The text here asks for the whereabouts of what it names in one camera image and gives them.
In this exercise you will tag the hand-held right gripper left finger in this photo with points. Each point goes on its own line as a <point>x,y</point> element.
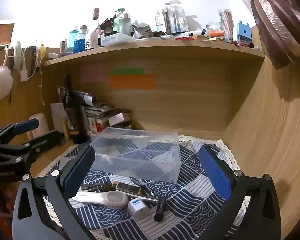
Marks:
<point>78,171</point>

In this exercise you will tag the orange sticky note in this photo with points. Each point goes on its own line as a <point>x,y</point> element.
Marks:
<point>132,82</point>

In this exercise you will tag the blue box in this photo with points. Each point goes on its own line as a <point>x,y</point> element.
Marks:
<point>243,33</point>

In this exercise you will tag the round glass jar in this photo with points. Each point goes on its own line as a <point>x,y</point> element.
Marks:
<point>214,28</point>

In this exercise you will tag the white hanging tag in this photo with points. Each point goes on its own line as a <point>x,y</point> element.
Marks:
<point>23,75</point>

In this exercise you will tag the white tube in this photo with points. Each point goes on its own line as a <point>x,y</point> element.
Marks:
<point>195,32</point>

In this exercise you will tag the dark wine bottle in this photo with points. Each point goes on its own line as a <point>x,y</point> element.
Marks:
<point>70,110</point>

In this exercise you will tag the black hair clip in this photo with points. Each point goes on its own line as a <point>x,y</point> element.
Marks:
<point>138,182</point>

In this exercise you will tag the pink sticky note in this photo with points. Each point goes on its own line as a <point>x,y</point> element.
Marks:
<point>93,73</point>

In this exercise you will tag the white fluffy puff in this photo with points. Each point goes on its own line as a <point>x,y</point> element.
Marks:
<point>1,82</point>

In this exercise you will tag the silver metal bar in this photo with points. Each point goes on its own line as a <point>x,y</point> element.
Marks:
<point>152,198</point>

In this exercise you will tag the orange tube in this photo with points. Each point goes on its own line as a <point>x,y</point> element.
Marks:
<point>216,33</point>

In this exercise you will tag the white charger plug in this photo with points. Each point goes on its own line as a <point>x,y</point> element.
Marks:
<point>138,207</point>

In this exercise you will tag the blue liquid bottle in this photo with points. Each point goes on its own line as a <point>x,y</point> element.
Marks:
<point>78,39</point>

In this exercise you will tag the pink cylinder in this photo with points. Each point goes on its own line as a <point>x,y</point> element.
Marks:
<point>37,130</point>

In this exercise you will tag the brown hanging bag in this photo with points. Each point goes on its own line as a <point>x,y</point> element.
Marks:
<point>277,17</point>

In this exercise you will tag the tall clear plastic container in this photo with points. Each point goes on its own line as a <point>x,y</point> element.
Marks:
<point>176,17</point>

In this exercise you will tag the wooden shelf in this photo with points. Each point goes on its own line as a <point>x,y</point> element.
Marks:
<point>165,50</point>

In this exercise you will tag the green sticky note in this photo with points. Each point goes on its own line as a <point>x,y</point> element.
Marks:
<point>127,71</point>

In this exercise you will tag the blue white wave-pattern mat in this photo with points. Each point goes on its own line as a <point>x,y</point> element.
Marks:
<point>190,180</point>

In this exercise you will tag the clear flat plastic box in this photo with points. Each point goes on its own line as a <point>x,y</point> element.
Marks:
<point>116,40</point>

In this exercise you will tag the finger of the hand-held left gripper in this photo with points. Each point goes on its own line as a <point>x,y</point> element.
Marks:
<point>43,140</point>
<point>27,125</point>

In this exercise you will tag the white paper card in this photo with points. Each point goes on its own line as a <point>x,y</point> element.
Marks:
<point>57,115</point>

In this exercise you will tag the gold black rectangular lighter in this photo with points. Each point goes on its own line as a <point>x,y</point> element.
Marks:
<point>130,188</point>

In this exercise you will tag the white handheld thermometer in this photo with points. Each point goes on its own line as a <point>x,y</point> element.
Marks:
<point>102,198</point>

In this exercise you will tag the stack of books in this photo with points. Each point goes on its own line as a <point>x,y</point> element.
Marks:
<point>98,115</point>

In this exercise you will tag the patterned headband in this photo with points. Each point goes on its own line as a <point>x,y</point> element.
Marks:
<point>33,56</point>

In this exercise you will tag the clear plastic organizer box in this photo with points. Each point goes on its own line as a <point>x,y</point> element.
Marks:
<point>137,152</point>

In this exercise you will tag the clear jar of sticks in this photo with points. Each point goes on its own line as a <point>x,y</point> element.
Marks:
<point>226,23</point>

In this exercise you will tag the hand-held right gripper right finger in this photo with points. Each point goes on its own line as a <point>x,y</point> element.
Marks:
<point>215,173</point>

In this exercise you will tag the pale green bottle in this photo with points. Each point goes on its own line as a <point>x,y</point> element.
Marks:
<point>125,24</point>

